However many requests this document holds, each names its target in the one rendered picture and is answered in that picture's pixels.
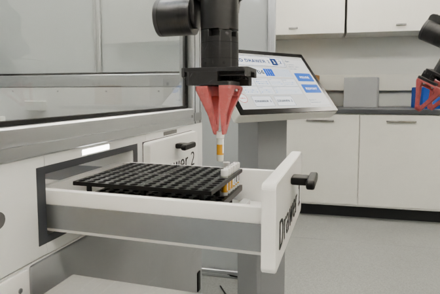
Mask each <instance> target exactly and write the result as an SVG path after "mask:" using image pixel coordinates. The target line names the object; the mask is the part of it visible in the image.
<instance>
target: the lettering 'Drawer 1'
mask: <svg viewBox="0 0 440 294"><path fill-rule="evenodd" d="M296 201H297V195H296V199H294V201H293V203H292V208H291V215H290V209H289V212H288V213H287V216H288V220H287V223H288V227H287V224H286V233H287V232H288V230H289V225H291V222H292V215H293V216H295V213H296ZM294 202H295V205H294ZM294 209H295V213H294ZM285 220H286V217H285V219H284V220H283V218H281V220H280V235H281V222H282V242H283V237H284V239H285ZM282 242H281V244H280V249H281V246H282Z"/></svg>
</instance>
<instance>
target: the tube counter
mask: <svg viewBox="0 0 440 294"><path fill-rule="evenodd" d="M254 68H255V69H256V70H257V73H258V75H259V76H260V77H293V76H292V75H291V73H290V72H289V70H288V69H273V68H259V67H254Z"/></svg>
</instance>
